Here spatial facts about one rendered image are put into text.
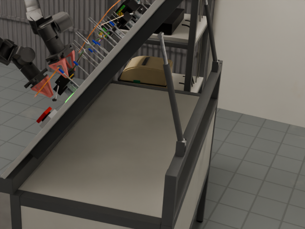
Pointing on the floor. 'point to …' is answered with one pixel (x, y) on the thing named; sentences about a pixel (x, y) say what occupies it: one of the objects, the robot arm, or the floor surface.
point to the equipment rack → (194, 36)
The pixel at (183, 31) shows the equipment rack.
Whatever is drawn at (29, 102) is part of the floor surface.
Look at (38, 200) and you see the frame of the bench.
